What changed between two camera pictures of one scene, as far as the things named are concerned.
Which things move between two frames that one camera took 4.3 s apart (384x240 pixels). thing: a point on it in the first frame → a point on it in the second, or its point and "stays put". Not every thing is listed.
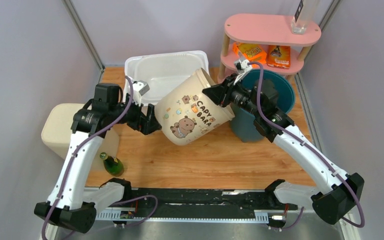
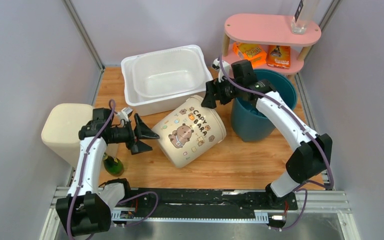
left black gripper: [147, 124] → [141, 132]
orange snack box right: [278, 56] stays put
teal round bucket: [242, 122] stays put
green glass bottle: [112, 165] stays put
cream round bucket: [185, 114] → [188, 131]
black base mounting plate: [208, 199] stays put
